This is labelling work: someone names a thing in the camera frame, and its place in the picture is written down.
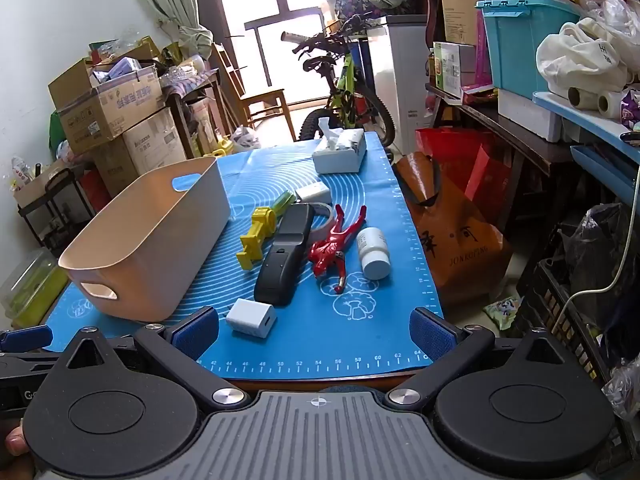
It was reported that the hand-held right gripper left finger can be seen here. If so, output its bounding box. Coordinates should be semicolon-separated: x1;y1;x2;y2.
60;306;251;411

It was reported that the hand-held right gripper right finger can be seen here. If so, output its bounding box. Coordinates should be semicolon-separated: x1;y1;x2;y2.
387;307;572;409

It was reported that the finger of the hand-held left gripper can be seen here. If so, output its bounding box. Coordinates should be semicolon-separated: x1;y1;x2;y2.
0;325;54;356

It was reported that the small white charger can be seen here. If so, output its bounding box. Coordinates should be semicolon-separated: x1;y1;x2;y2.
225;298;277;336

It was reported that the white pill bottle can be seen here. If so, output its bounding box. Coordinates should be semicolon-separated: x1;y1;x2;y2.
356;227;391;281

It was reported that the beige plastic basket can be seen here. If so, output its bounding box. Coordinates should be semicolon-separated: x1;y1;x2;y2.
58;156;232;322

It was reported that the black remote control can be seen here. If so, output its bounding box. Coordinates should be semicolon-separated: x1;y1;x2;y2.
253;203;317;307

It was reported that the yellow plastic toy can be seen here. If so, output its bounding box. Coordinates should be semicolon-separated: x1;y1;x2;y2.
236;207;277;272

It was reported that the red action figure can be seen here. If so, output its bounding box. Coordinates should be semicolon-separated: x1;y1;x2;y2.
307;205;367;294

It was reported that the clear tape roll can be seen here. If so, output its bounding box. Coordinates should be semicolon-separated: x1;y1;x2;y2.
306;202;336;242

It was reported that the person's left hand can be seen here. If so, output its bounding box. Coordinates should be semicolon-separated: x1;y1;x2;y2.
4;425;37;480

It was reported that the clear green container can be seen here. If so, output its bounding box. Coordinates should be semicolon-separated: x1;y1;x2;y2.
0;247;68;328

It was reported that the snack packet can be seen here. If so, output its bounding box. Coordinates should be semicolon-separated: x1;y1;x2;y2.
482;296;523;331

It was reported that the orange paper bag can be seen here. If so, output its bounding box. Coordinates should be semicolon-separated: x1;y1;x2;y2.
392;151;513;306

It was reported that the blue silicone mat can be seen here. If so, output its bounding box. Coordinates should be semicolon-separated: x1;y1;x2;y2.
42;131;445;377

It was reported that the black plastic crate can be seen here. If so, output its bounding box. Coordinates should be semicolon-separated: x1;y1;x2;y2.
515;230;640;386

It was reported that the black metal cart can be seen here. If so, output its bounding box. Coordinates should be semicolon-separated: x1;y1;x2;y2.
17;167;96;256

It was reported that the large white charger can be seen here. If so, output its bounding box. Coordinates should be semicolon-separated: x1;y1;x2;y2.
295;182;332;204

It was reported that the black plastic bag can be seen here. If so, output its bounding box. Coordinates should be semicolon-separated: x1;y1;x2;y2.
562;203;640;331

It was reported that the red shopping bag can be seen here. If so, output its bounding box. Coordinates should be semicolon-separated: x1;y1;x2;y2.
415;127;513;211

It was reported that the large plain cardboard box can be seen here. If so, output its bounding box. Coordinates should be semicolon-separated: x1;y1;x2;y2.
92;107;188;196

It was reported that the clear plastic bag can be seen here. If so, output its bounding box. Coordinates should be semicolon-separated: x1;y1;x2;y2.
602;360;640;421

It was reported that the white tissue pack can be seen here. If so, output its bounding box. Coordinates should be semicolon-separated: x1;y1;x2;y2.
312;117;367;175

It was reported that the white plastic bag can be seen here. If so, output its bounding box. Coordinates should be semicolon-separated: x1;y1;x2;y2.
231;125;262;152

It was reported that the dark wooden table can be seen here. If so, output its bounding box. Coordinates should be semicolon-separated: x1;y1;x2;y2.
425;82;576;261

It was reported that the dark side table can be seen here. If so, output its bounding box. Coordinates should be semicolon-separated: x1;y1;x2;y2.
160;67;236;158

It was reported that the printed cardboard box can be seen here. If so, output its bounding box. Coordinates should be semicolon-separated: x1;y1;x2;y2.
57;67;166;156

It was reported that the white foam box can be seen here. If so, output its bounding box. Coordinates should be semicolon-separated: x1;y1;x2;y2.
497;89;568;143

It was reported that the wooden chair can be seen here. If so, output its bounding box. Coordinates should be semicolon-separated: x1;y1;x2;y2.
212;42;297;143

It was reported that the white cabinet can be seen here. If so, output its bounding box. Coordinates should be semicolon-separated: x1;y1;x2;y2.
372;15;433;158

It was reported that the open brown cardboard box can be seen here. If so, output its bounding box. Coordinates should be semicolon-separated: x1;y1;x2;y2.
48;57;98;110

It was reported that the green bicycle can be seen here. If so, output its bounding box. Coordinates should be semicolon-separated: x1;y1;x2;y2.
280;12;396;146

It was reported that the green and white carton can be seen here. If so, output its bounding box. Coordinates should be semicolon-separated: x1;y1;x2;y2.
432;41;476;100

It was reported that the light blue shelf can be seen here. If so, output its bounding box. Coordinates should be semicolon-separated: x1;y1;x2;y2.
532;91;640;206

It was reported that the pink gift box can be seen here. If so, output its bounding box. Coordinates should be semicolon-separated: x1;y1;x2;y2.
460;10;498;106

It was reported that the white paper roll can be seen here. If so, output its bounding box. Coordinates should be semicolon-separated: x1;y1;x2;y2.
597;91;623;118
567;86;601;111

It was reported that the teal storage bin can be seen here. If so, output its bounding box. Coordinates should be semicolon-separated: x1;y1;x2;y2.
475;0;583;101

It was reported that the cream cloth bag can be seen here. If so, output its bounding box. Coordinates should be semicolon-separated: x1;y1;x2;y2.
536;17;636;98

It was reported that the tall cardboard box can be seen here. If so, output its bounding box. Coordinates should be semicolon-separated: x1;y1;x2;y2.
436;0;483;46

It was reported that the white cable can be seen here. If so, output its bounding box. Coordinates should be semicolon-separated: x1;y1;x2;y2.
560;165;640;321

